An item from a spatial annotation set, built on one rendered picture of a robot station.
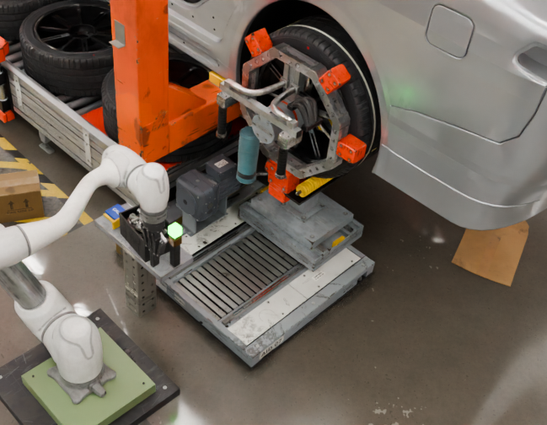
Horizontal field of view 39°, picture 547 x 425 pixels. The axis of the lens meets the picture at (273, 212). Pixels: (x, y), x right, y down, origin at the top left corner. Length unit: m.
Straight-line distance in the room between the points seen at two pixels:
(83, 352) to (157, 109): 1.12
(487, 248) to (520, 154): 1.40
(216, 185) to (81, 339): 1.15
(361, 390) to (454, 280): 0.83
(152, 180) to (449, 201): 1.14
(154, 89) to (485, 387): 1.88
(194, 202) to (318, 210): 0.61
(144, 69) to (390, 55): 0.97
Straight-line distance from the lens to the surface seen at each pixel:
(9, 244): 2.30
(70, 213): 2.42
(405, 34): 2.81
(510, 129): 2.72
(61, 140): 4.18
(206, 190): 3.51
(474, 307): 3.81
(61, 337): 2.71
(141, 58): 3.12
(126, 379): 2.91
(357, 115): 3.07
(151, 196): 2.52
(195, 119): 3.52
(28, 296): 2.72
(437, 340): 3.62
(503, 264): 4.05
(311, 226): 3.65
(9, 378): 3.03
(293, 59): 3.08
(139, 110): 3.25
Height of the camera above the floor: 2.72
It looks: 43 degrees down
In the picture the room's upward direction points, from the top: 7 degrees clockwise
